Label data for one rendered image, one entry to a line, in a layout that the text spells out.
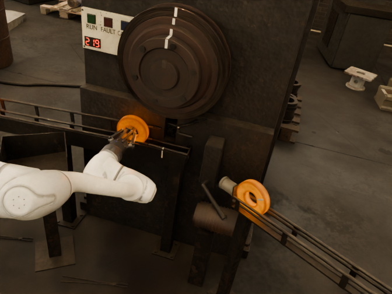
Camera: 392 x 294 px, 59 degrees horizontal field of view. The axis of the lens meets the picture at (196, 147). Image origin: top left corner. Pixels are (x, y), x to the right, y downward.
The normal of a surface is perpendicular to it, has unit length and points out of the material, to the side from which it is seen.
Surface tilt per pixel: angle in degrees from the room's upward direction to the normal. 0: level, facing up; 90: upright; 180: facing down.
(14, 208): 56
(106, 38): 90
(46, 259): 0
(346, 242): 0
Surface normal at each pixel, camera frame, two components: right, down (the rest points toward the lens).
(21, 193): 0.17, 0.14
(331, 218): 0.13, -0.82
